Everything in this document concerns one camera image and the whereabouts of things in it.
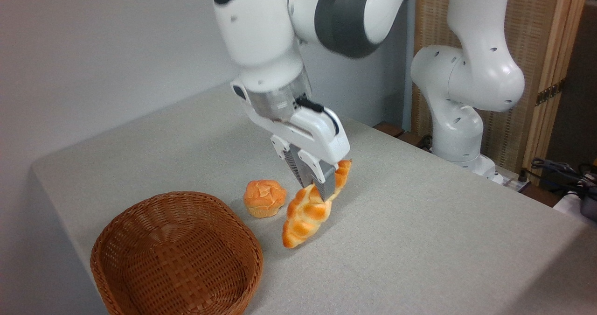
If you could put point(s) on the brown wicker basket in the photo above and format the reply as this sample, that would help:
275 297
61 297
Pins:
177 259

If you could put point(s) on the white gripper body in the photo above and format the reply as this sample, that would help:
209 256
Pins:
317 137

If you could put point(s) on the brass screen hinge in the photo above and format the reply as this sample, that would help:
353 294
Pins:
550 92

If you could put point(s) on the round orange bread bun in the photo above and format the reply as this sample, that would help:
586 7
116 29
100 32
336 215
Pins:
264 198

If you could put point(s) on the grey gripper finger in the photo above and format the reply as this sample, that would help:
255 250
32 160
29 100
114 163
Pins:
324 184
296 165

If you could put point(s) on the dark grey power adapter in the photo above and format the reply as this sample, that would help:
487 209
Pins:
590 205

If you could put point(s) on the long braided bread loaf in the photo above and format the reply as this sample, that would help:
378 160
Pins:
303 219

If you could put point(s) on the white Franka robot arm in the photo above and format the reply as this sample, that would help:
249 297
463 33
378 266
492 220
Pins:
261 25

